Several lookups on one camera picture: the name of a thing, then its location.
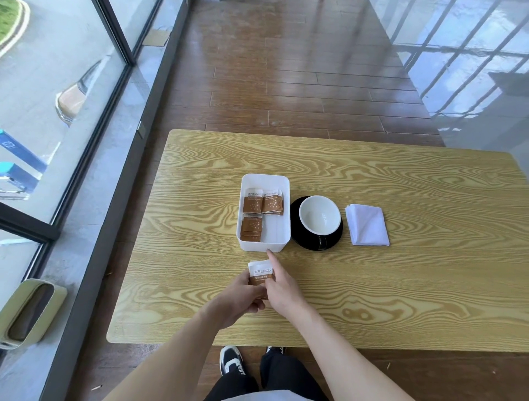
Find person's right hand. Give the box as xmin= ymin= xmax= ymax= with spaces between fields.
xmin=262 ymin=249 xmax=315 ymax=321

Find person's left hand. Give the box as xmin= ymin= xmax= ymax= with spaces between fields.
xmin=214 ymin=270 xmax=268 ymax=330

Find brown white drink packet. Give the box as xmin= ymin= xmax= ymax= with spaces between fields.
xmin=247 ymin=259 xmax=276 ymax=300

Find person's right forearm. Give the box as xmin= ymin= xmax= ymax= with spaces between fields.
xmin=288 ymin=308 xmax=419 ymax=401

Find person's left forearm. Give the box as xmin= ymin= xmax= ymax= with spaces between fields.
xmin=102 ymin=305 xmax=233 ymax=401

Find white plastic box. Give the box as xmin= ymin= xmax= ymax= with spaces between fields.
xmin=236 ymin=174 xmax=292 ymax=253

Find black saucer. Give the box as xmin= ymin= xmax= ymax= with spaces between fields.
xmin=290 ymin=196 xmax=344 ymax=251

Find pile of brown sachets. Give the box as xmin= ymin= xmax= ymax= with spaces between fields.
xmin=240 ymin=189 xmax=285 ymax=243

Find black white left shoe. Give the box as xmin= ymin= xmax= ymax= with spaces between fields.
xmin=218 ymin=345 xmax=247 ymax=377

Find black trousers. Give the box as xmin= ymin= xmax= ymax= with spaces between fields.
xmin=204 ymin=350 xmax=329 ymax=401

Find black cup with white inside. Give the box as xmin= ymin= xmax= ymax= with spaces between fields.
xmin=298 ymin=195 xmax=342 ymax=248

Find white shirt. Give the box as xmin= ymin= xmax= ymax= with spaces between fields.
xmin=222 ymin=389 xmax=292 ymax=401

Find white folded napkin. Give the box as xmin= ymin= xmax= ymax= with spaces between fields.
xmin=345 ymin=203 xmax=391 ymax=248

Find wooden table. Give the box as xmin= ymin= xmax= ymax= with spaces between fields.
xmin=106 ymin=129 xmax=529 ymax=354

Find beige waste bin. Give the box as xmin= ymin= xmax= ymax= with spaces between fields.
xmin=0 ymin=278 xmax=68 ymax=352

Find flat cardboard piece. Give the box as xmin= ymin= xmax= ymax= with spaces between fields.
xmin=143 ymin=28 xmax=171 ymax=48

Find dark window frame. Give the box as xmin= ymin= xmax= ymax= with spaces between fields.
xmin=0 ymin=0 xmax=191 ymax=401

